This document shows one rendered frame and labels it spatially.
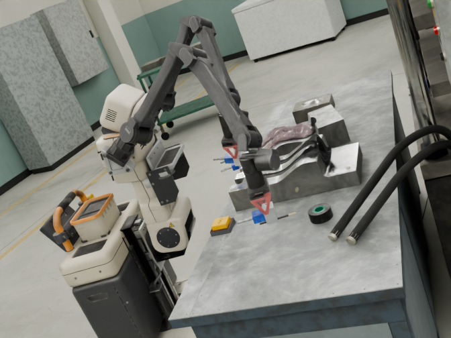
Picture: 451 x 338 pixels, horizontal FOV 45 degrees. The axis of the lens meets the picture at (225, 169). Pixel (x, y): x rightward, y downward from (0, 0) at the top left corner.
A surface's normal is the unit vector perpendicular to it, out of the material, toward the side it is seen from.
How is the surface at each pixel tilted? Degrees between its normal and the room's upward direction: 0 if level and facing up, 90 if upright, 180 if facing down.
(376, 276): 0
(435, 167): 90
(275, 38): 90
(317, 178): 90
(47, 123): 90
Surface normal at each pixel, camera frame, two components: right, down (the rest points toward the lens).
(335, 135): 0.03, 0.35
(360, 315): -0.25, 0.43
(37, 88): 0.84, -0.14
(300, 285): -0.36, -0.87
